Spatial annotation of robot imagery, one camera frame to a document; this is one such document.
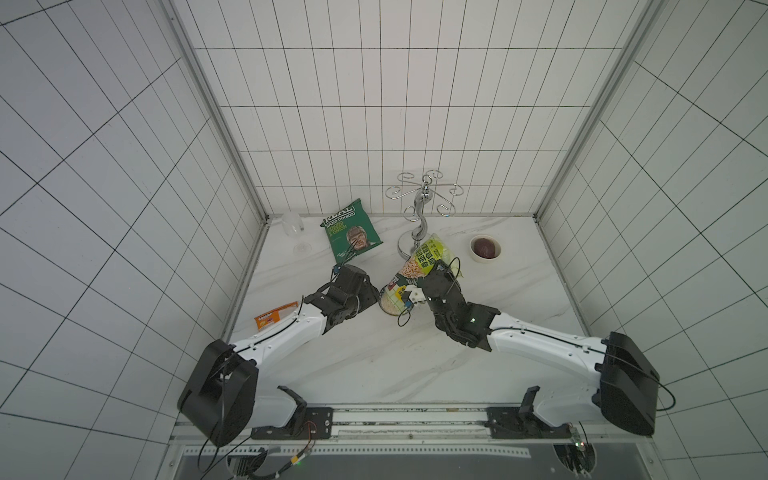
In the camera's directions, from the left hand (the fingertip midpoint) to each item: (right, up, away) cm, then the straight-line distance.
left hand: (368, 300), depth 86 cm
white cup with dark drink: (+40, +15, +16) cm, 46 cm away
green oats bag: (+16, +13, -7) cm, 21 cm away
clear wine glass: (-27, +23, +14) cm, 38 cm away
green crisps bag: (-7, +21, +20) cm, 30 cm away
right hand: (+19, +13, -9) cm, 24 cm away
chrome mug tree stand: (+14, +17, +21) cm, 30 cm away
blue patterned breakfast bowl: (+7, 0, -5) cm, 9 cm away
